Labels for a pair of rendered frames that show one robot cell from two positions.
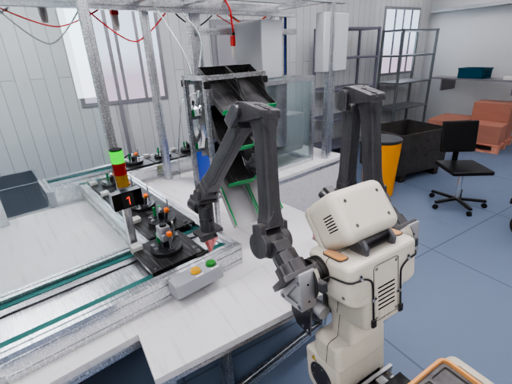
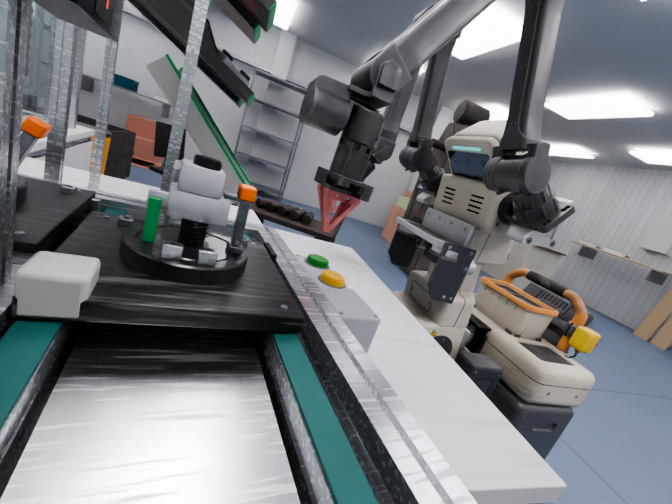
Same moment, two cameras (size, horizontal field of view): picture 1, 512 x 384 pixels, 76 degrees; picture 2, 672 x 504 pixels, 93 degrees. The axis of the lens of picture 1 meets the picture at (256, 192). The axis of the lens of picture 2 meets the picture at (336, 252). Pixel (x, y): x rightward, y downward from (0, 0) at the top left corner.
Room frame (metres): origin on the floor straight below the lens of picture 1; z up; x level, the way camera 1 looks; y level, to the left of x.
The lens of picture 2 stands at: (0.99, 0.73, 1.14)
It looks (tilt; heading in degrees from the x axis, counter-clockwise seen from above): 15 degrees down; 280
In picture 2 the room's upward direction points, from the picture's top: 19 degrees clockwise
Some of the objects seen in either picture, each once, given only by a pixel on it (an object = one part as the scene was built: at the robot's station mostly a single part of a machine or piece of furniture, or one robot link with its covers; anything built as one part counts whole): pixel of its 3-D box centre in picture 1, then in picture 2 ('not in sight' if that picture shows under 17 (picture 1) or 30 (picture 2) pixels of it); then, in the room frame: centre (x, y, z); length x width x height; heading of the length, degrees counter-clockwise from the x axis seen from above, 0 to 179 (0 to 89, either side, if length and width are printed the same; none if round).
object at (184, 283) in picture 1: (196, 277); (325, 297); (1.07, 0.25, 0.93); 0.21 x 0.07 x 0.06; 129
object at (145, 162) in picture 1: (132, 158); not in sight; (2.50, 0.96, 1.01); 0.24 x 0.24 x 0.13; 39
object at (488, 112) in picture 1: (469, 123); (124, 136); (5.95, -3.96, 0.38); 1.35 x 1.08 x 0.75; 31
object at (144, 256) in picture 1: (167, 251); (185, 264); (1.22, 0.40, 0.96); 0.24 x 0.24 x 0.02; 39
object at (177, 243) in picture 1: (166, 247); (188, 250); (1.22, 0.40, 0.98); 0.14 x 0.14 x 0.02
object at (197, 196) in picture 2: (162, 230); (193, 185); (1.23, 0.40, 1.06); 0.08 x 0.04 x 0.07; 39
